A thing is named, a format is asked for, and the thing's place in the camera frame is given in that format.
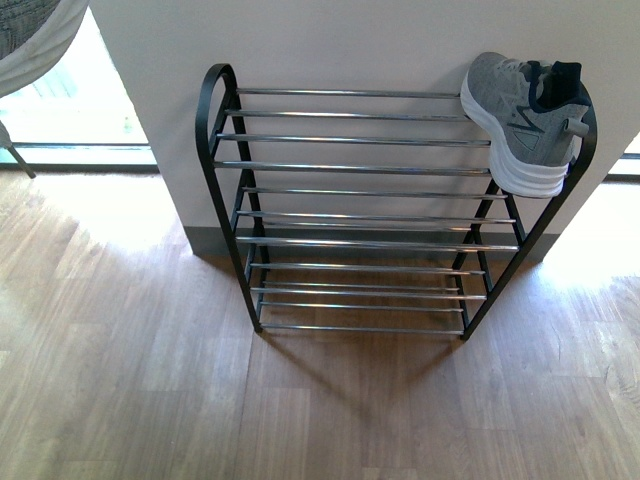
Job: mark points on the grey sneaker with pull tab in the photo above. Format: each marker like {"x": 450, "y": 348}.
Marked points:
{"x": 533, "y": 112}

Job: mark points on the black metal shoe rack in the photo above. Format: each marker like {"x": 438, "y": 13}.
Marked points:
{"x": 355, "y": 210}

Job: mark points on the wicker chair with white cushion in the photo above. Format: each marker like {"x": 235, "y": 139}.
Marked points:
{"x": 35, "y": 34}

